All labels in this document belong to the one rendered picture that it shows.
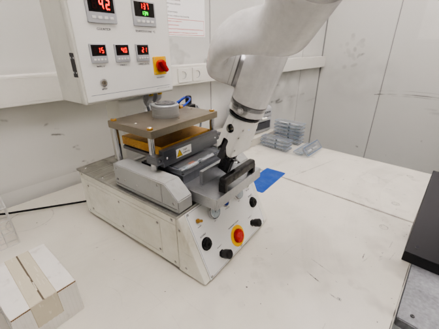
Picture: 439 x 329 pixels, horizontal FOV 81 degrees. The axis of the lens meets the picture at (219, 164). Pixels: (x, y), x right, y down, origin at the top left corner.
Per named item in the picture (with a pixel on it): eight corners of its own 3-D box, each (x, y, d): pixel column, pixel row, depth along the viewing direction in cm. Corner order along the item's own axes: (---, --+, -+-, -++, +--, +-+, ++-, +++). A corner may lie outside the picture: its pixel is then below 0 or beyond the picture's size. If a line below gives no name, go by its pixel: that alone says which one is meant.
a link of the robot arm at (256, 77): (227, 100, 55) (268, 113, 55) (247, 34, 47) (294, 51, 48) (230, 87, 61) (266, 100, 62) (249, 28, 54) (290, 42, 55)
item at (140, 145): (123, 148, 77) (118, 117, 73) (176, 130, 93) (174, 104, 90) (163, 162, 68) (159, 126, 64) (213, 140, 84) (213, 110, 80)
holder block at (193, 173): (142, 168, 75) (141, 160, 74) (188, 149, 90) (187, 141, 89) (183, 185, 67) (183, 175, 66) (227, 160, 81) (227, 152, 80)
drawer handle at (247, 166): (218, 191, 64) (218, 177, 62) (249, 170, 75) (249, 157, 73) (225, 194, 62) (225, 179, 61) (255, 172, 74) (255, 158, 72)
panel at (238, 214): (210, 281, 65) (183, 215, 63) (264, 221, 88) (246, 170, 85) (215, 281, 64) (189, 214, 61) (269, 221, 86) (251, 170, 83)
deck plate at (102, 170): (76, 170, 85) (76, 168, 85) (157, 141, 111) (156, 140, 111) (176, 220, 61) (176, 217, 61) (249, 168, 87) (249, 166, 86)
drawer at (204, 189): (137, 179, 77) (133, 156, 74) (187, 156, 93) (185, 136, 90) (216, 213, 61) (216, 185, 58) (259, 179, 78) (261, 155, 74)
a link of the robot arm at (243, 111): (254, 113, 53) (249, 126, 55) (273, 106, 60) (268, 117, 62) (223, 95, 56) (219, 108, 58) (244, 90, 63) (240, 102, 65)
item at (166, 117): (100, 146, 78) (91, 103, 73) (173, 124, 101) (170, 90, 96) (154, 166, 65) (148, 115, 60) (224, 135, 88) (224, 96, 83)
